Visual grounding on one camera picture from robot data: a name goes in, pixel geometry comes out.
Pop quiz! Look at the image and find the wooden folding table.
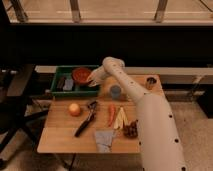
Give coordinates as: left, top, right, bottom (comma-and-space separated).
36, 74, 166, 155

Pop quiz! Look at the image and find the orange carrot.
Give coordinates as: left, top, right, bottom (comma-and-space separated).
108, 104, 116, 127

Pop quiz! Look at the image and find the blue cup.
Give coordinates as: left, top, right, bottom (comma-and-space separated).
110, 85, 121, 100

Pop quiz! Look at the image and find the brown pine cone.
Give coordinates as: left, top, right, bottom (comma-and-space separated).
123, 121, 138, 138

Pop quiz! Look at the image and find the green plastic tray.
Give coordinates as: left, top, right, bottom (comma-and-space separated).
50, 65, 100, 97

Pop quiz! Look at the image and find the grey folded cloth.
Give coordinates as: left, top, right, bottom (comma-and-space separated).
94, 130, 115, 153

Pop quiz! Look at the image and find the grey sponge block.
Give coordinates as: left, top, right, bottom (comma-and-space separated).
63, 79, 74, 91

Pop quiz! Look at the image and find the black chair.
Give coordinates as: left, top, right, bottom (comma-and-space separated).
0, 63, 50, 168

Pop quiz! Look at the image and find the orange round fruit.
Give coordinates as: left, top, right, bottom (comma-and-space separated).
68, 103, 81, 117

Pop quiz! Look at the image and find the small metal cup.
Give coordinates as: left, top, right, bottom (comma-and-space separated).
146, 77, 157, 90

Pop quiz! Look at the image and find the red bowl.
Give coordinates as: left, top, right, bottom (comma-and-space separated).
72, 67, 91, 85

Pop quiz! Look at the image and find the dark sponge block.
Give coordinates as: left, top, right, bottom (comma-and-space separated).
56, 77, 66, 91

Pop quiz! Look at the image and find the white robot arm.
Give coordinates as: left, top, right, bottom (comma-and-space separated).
88, 57, 187, 171

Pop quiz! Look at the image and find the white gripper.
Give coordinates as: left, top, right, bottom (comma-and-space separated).
87, 66, 107, 87

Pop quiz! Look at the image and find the black handled peeler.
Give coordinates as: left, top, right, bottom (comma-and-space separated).
74, 101, 98, 137

